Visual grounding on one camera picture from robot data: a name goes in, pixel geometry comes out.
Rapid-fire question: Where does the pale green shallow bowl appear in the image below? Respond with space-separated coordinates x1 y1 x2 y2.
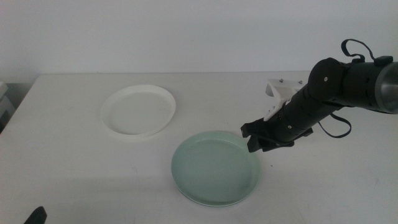
170 130 261 207

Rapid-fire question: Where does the grey shallow bowl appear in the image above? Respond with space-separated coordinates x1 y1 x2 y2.
178 188 254 208

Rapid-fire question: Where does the white shallow bowl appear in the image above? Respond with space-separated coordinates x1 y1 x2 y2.
100 84 177 139

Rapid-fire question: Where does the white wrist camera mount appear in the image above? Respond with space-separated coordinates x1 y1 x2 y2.
263 78 307 122

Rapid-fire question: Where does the thin black cable loop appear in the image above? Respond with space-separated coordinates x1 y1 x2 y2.
317 112 353 139

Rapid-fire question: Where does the black cable with connector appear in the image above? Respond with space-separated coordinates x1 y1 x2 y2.
341 39 394 67

